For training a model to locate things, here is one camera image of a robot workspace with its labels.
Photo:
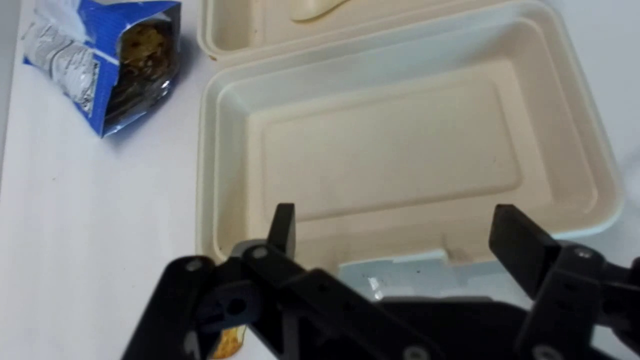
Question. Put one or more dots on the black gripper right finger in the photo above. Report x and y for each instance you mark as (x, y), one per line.
(566, 293)

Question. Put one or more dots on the beige clamshell food pack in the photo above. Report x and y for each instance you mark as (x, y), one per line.
(400, 146)

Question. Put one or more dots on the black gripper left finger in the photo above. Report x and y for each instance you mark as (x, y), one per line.
(267, 300)

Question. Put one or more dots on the blue chip bag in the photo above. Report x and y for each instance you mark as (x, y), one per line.
(73, 60)

